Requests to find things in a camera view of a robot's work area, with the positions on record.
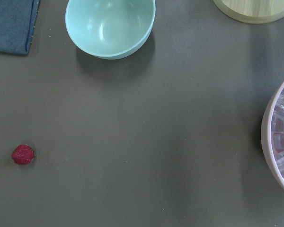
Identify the green bowl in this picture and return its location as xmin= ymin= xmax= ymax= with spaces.
xmin=65 ymin=0 xmax=156 ymax=60

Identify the grey folded cloth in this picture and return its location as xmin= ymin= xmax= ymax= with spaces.
xmin=0 ymin=0 xmax=40 ymax=55

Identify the red strawberry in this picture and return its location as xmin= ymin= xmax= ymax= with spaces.
xmin=11 ymin=144 xmax=35 ymax=165

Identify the pink bowl of ice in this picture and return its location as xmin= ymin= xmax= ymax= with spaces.
xmin=261 ymin=81 xmax=284 ymax=189

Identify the wooden cup stand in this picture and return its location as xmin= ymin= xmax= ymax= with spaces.
xmin=213 ymin=0 xmax=284 ymax=24

